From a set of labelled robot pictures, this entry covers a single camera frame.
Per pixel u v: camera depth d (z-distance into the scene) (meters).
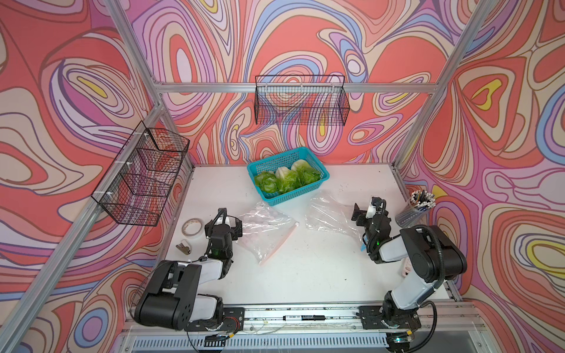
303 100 0.96
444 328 0.74
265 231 0.94
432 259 0.47
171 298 0.43
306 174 1.04
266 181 1.01
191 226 0.96
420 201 0.84
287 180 1.02
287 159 1.15
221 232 0.69
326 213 0.96
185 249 0.88
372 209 0.81
